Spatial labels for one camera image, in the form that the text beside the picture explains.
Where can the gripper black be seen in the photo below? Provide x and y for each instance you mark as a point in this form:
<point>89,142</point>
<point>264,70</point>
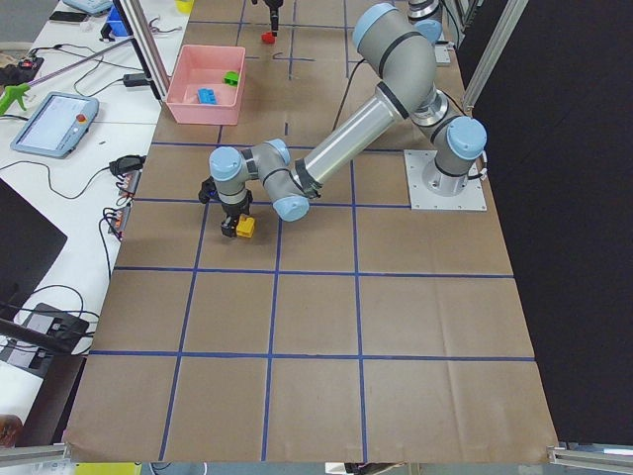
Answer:
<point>273,10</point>
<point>236,209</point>

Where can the yellow toy block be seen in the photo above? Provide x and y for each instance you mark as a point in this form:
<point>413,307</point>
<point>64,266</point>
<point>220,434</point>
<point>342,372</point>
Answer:
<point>245,227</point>

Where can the red toy block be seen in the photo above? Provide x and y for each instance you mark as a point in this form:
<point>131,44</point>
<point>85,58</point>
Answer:
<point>268,38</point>

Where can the green toy block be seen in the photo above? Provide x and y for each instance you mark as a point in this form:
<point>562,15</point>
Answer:
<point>231,78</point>

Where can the blue toy block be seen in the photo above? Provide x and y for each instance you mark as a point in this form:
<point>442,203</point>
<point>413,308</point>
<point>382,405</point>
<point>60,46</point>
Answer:
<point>207,96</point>

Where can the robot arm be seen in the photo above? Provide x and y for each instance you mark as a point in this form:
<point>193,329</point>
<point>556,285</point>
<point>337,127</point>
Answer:
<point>418,11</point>
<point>402,54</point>

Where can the pink plastic box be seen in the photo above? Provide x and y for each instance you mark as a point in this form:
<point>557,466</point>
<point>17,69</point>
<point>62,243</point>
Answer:
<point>207,85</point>

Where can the grey usb hub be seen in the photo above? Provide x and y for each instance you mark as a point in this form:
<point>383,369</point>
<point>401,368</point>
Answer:
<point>117,219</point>
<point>128,183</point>

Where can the black power adapter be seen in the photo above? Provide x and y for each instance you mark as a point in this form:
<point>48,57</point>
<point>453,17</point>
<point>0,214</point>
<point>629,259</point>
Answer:
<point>134,80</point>

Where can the blue storage bin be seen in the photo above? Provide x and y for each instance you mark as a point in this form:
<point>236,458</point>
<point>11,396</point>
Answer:
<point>115,26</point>

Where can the teach pendant tablet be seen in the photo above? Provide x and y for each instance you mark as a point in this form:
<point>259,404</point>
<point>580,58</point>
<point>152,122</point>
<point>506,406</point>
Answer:
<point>57,126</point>

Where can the reacher grabber tool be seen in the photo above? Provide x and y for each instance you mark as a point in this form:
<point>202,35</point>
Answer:
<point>16,93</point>

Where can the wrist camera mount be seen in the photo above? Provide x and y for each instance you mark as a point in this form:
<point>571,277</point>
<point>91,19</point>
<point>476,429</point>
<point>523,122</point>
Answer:
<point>208,191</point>

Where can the aluminium frame post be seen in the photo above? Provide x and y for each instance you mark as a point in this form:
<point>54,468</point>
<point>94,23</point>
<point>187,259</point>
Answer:
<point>136,23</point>

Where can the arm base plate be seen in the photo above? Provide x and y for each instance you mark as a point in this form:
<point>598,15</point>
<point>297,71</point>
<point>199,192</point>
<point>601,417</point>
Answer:
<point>441,47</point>
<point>431,190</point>

